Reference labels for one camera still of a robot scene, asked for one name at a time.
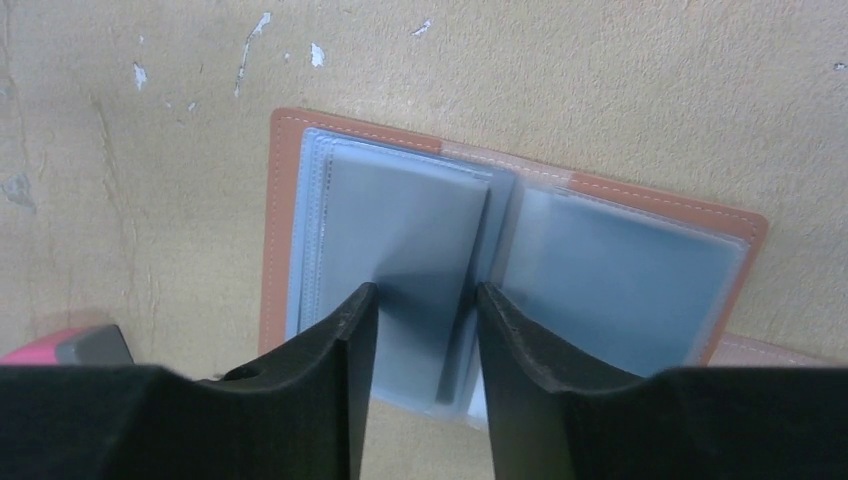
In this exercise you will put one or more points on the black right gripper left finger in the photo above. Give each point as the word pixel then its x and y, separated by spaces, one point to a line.
pixel 296 412

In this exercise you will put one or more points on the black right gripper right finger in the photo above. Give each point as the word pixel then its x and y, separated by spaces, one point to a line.
pixel 556 412

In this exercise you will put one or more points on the brown leather card holder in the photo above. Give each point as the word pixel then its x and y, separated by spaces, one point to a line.
pixel 641 279

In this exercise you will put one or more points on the pink eraser block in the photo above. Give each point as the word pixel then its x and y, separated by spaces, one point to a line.
pixel 85 346

